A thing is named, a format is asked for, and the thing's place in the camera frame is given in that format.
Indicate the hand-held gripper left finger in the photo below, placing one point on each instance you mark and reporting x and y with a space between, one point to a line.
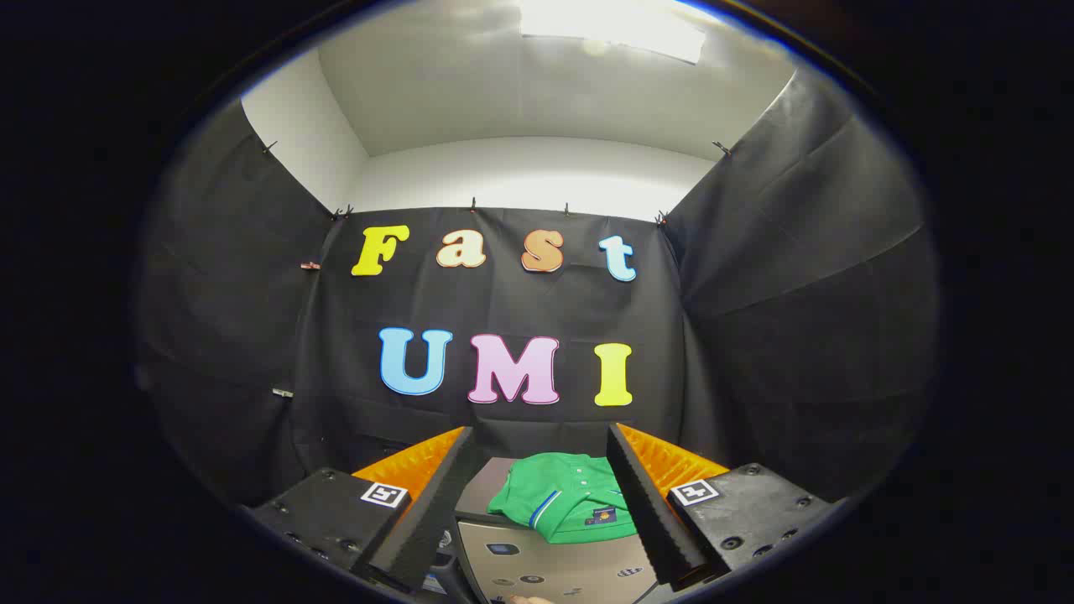
436 512

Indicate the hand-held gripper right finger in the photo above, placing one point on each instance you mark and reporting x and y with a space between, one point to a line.
646 512

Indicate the grey washing machine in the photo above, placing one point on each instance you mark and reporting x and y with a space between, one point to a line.
445 566

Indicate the green button shirt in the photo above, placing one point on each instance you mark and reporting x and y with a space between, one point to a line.
562 491

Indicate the grey metal cabinet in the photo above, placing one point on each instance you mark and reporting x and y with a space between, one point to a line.
554 566

